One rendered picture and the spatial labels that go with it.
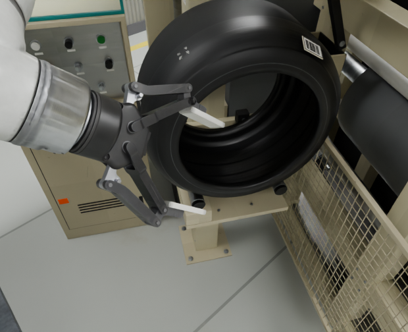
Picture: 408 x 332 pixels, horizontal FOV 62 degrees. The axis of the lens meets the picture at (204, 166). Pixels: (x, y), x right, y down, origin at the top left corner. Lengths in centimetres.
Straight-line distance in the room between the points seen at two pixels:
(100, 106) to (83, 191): 152
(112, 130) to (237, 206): 87
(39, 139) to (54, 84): 6
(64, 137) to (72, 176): 145
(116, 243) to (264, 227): 91
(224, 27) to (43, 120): 53
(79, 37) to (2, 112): 113
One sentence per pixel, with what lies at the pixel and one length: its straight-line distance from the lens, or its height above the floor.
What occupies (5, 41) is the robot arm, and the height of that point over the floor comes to 162.
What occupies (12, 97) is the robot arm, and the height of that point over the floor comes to 158.
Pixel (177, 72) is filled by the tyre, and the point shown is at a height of 137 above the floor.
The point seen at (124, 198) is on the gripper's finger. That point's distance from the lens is 42.
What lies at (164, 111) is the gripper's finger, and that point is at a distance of 45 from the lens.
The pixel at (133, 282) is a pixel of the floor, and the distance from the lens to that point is 198.
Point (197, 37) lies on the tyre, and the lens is 81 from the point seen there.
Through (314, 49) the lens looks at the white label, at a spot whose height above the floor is 140.
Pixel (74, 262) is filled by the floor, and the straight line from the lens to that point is 213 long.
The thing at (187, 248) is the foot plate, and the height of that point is 1.
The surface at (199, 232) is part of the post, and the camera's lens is 187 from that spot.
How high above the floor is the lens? 175
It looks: 45 degrees down
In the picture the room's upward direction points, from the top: straight up
